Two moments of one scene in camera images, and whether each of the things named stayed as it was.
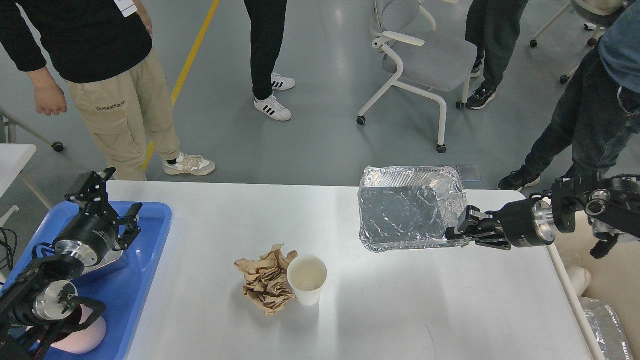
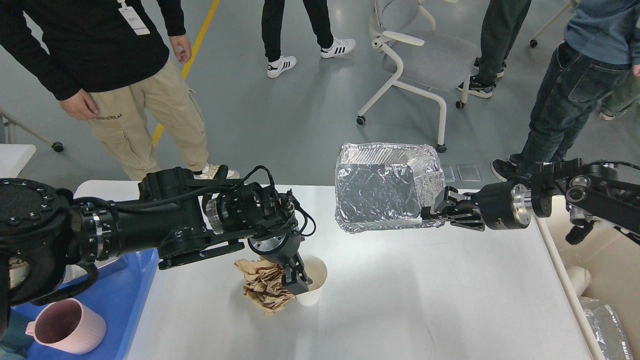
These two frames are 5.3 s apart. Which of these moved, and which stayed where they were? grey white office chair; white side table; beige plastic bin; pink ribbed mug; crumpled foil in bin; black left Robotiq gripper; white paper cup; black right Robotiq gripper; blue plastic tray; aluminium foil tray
Moved: aluminium foil tray; black left Robotiq gripper; black right Robotiq gripper
Stayed: blue plastic tray; white paper cup; white side table; pink ribbed mug; crumpled foil in bin; grey white office chair; beige plastic bin
